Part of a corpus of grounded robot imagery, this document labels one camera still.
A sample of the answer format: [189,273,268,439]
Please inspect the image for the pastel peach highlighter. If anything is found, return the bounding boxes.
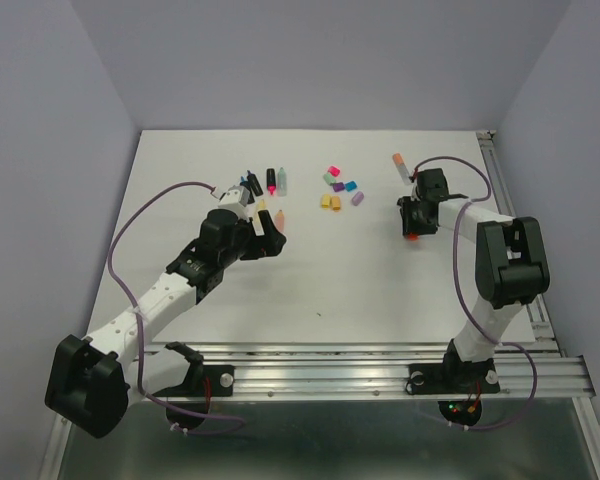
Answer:
[274,210,286,233]

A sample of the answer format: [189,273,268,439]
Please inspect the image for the pastel yellow highlighter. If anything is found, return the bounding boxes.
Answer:
[252,198,268,237]

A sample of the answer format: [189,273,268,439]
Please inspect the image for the black highlighter blue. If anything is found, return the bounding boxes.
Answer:
[240,177,255,204]

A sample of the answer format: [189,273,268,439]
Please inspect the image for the pastel green highlighter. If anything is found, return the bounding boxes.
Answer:
[277,167,288,197]

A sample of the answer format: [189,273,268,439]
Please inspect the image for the black highlighter purple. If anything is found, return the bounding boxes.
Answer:
[247,170,263,197]

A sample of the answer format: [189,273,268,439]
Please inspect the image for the pastel pink pen cap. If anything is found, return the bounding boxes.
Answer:
[351,191,365,206]

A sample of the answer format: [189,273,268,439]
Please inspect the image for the pastel yellow pen cap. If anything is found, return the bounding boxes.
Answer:
[320,194,331,209]

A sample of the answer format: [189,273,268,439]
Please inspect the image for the black highlighter pink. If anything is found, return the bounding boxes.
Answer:
[266,168,277,196]

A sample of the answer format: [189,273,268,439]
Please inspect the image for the pastel peach pen cap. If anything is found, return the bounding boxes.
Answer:
[330,196,342,211]

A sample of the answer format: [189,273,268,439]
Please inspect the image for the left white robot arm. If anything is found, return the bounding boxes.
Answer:
[44,208,286,438]

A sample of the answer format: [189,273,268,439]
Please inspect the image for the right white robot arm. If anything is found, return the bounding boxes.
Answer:
[397,168,550,395]

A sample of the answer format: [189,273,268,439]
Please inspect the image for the pastel orange highlighter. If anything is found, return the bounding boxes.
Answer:
[392,153,412,185]

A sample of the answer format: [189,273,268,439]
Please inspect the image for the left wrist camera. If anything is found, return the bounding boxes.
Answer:
[211,185,250,220]

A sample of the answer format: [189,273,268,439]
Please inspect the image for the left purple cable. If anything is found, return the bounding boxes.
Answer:
[107,180,247,436]

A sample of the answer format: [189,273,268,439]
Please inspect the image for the purple cable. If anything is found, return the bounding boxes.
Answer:
[107,180,247,436]
[412,156,539,433]

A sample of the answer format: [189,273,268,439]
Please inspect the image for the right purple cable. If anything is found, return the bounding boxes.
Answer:
[412,156,539,433]

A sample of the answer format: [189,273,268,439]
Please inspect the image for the aluminium right side rail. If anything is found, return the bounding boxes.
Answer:
[475,130,564,356]

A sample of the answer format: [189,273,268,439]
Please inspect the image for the aluminium rail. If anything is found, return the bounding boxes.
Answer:
[41,343,600,479]
[475,130,564,356]

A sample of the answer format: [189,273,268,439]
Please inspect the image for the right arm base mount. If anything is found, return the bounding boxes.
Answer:
[405,340,500,428]

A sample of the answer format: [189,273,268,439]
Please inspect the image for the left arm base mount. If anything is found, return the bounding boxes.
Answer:
[142,342,242,435]

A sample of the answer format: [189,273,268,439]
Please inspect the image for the aluminium front rail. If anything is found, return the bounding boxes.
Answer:
[41,343,600,479]

